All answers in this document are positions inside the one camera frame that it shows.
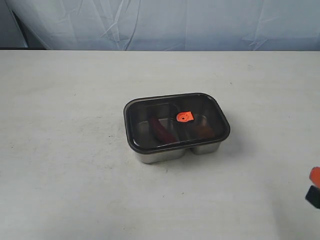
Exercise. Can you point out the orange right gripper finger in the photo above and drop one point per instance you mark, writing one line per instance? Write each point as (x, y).
(314, 176)

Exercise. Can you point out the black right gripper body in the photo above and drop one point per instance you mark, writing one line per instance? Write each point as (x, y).
(313, 196)

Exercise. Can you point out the yellow toy cheese wedge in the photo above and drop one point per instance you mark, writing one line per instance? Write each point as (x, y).
(203, 131)

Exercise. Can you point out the red toy sausage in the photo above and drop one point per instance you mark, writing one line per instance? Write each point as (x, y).
(160, 132)

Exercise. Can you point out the dark transparent box lid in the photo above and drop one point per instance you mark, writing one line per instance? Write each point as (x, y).
(175, 122)

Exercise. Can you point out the stainless steel lunch box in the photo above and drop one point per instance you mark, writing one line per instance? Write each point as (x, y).
(160, 156)

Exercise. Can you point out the white backdrop cloth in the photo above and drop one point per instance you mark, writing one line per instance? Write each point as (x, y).
(172, 25)

